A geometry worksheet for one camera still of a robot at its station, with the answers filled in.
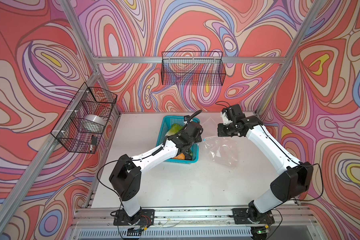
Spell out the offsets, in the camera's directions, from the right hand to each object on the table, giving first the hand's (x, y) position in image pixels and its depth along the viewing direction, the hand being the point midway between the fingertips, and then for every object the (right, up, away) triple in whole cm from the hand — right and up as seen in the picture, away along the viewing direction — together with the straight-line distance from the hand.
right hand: (220, 134), depth 82 cm
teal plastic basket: (-31, +8, +23) cm, 40 cm away
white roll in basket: (-64, +6, -12) cm, 66 cm away
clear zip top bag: (+5, -12, +11) cm, 17 cm away
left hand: (-12, +1, +1) cm, 12 cm away
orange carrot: (-23, -14, +5) cm, 27 cm away
